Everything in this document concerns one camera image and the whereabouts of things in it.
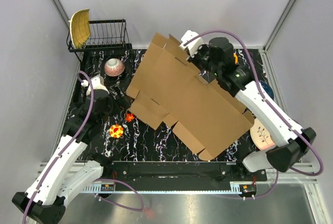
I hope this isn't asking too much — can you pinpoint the cream floral plate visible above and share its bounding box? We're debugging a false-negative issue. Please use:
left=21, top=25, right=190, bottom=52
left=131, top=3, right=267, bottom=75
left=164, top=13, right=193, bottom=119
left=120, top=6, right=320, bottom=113
left=250, top=118, right=275, bottom=150

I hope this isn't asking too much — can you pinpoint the red orange leaf toy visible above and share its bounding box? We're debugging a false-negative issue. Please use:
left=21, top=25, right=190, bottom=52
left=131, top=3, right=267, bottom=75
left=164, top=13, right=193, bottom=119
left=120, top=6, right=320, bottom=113
left=125, top=113, right=135, bottom=122

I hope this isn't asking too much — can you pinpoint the yellow woven plate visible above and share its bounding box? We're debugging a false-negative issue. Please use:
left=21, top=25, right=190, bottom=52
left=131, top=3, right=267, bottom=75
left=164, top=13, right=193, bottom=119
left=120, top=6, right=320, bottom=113
left=69, top=9, right=91, bottom=49

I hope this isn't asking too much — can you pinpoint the red patterned bowl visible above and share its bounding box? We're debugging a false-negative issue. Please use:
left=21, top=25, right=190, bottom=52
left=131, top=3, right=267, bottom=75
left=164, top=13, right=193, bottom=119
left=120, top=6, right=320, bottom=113
left=104, top=58, right=125, bottom=77

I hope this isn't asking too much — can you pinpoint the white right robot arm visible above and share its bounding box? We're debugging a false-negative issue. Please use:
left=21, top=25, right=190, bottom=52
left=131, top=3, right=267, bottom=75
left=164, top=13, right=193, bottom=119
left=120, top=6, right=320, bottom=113
left=182, top=35, right=316, bottom=181

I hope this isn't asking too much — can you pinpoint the orange bowl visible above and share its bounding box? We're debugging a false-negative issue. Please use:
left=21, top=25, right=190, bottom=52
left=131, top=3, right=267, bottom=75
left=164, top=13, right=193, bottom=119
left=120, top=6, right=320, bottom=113
left=233, top=53, right=238, bottom=64

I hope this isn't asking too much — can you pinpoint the left controller box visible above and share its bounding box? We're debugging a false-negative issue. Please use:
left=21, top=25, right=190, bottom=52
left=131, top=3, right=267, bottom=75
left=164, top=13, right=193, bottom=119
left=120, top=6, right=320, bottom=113
left=100, top=182, right=114, bottom=192

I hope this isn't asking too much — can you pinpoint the black marble pattern mat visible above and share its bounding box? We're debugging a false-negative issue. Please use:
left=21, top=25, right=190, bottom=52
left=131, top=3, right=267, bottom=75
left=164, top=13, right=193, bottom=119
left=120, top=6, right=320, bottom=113
left=63, top=49, right=268, bottom=162

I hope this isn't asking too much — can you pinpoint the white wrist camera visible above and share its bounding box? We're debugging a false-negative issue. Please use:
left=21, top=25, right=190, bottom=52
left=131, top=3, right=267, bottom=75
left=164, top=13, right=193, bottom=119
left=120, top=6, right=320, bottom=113
left=180, top=30, right=204, bottom=57
left=81, top=76, right=108, bottom=96

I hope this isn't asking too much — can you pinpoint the right controller box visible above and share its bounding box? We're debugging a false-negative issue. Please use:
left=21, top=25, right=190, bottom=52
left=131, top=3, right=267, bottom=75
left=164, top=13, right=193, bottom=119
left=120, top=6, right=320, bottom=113
left=240, top=184, right=257, bottom=195

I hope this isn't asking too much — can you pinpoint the aluminium frame rail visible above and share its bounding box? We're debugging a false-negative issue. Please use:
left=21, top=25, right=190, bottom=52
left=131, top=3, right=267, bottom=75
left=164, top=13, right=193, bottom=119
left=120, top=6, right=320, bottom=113
left=35, top=163, right=319, bottom=184

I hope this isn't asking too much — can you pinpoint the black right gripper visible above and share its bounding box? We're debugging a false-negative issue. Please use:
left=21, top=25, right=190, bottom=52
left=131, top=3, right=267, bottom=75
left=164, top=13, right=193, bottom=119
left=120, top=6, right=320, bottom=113
left=186, top=41, right=221, bottom=77

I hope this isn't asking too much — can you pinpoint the controller box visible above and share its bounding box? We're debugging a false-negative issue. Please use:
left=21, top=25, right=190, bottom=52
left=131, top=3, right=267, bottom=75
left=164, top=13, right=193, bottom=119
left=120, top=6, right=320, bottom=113
left=240, top=184, right=257, bottom=195
left=100, top=182, right=114, bottom=192

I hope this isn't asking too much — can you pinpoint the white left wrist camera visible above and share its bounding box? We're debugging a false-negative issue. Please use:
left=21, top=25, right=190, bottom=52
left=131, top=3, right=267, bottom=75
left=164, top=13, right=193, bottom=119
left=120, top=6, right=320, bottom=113
left=81, top=76, right=108, bottom=96

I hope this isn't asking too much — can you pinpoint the dark blue bowl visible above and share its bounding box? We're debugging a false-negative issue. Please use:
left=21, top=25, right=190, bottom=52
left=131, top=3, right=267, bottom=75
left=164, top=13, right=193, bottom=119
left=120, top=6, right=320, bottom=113
left=260, top=81, right=274, bottom=99

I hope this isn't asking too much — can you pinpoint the yellow red flower toy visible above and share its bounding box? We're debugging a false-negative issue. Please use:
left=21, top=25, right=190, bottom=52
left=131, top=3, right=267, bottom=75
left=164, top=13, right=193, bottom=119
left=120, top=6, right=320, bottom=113
left=109, top=125, right=124, bottom=139

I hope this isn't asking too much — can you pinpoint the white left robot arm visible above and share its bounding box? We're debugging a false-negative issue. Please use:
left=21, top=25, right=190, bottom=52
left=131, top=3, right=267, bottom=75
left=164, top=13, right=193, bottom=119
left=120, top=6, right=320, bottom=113
left=12, top=85, right=114, bottom=223

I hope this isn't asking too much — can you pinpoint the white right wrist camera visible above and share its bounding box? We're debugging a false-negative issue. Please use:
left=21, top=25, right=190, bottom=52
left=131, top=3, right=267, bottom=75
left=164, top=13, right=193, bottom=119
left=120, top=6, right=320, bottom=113
left=180, top=30, right=204, bottom=57

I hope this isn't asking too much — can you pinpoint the brown cardboard box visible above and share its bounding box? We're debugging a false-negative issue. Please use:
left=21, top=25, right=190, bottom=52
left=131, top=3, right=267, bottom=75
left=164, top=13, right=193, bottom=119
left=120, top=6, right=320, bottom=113
left=126, top=33, right=254, bottom=161

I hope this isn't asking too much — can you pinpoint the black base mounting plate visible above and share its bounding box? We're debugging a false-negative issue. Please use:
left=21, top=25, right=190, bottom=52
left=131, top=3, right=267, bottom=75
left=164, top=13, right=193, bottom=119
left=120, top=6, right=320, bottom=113
left=103, top=161, right=267, bottom=193

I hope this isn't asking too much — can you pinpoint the black wire dish rack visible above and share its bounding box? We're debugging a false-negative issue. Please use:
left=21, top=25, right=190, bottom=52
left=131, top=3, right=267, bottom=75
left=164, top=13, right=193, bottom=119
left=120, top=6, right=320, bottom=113
left=66, top=19, right=132, bottom=53

